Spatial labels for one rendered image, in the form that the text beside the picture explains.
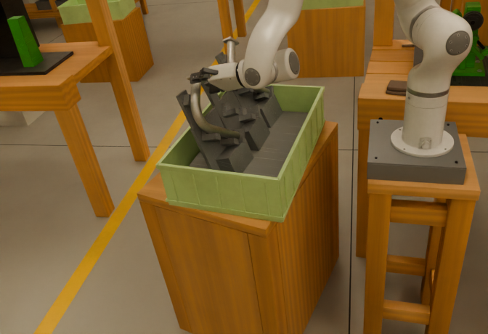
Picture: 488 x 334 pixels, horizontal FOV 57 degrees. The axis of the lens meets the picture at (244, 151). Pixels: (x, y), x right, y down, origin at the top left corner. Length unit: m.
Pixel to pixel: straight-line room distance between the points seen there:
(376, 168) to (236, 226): 0.48
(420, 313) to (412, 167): 0.68
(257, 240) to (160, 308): 0.97
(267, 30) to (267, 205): 0.53
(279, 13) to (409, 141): 0.61
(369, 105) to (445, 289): 0.73
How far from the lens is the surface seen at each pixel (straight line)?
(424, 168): 1.44
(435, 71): 1.36
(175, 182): 1.47
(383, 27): 2.36
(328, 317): 2.15
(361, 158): 1.99
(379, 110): 1.85
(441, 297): 1.82
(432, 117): 1.45
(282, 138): 1.69
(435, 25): 1.31
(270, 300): 1.65
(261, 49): 1.14
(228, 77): 1.28
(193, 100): 1.39
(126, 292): 2.42
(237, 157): 1.51
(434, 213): 1.55
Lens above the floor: 1.74
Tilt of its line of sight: 33 degrees down
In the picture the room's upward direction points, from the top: 8 degrees counter-clockwise
